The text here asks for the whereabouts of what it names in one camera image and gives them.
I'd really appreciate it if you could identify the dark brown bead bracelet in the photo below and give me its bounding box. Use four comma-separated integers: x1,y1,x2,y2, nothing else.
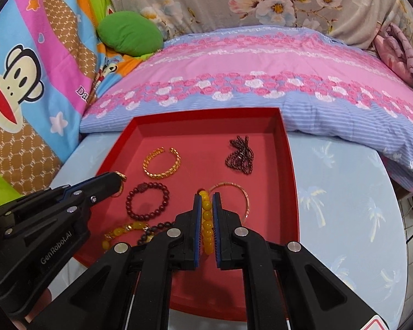
137,221,176,247

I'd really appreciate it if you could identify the yellow glass bead bracelet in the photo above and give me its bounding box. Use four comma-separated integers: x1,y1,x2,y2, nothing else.
101,221,152,252

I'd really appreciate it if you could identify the gold hoop earring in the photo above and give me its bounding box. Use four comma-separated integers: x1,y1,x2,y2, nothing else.
112,171,127,197

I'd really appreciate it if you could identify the dark red bead bracelet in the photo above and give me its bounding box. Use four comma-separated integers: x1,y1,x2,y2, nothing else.
125,181,171,222

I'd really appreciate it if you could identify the gold woven bangle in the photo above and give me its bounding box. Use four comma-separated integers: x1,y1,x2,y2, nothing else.
142,147,182,180

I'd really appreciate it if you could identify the orange yellow bead bracelet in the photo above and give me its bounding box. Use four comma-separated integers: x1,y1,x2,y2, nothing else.
196,188,216,256

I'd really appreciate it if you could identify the thin gold bangle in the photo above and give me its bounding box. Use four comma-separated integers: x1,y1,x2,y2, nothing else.
207,182,251,224

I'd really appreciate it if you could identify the dark garnet beaded bow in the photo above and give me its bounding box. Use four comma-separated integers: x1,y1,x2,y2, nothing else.
225,136,254,175

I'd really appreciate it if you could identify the person left hand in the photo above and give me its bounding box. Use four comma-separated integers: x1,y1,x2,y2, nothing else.
12,289,52,330

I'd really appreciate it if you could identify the light blue palm tablecloth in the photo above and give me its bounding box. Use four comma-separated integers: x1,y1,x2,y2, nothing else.
50,132,409,330

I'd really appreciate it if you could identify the red cardboard tray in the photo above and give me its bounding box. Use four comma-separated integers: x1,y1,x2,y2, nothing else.
75,107,299,321

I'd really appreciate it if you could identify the monkey cartoon colourful quilt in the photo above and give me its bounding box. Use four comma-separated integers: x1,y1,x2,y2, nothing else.
0,0,142,206

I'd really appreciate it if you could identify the green plush cushion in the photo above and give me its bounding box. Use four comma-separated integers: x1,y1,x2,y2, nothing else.
97,11,164,57

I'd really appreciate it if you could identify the pink blue rose pillow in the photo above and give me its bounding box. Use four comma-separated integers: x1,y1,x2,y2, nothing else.
80,26,413,192

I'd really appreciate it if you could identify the pink purple crumpled cloth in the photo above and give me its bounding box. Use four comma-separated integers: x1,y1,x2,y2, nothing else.
373,23,413,89

